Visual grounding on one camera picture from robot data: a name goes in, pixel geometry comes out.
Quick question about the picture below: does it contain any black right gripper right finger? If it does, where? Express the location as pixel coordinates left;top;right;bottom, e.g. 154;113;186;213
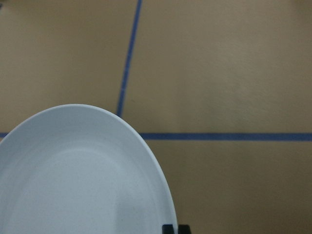
178;224;191;234

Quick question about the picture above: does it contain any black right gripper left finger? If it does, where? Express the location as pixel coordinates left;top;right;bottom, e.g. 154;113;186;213
162;224;174;234

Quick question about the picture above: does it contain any blue plate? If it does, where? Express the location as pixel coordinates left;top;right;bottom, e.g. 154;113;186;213
0;104;178;234

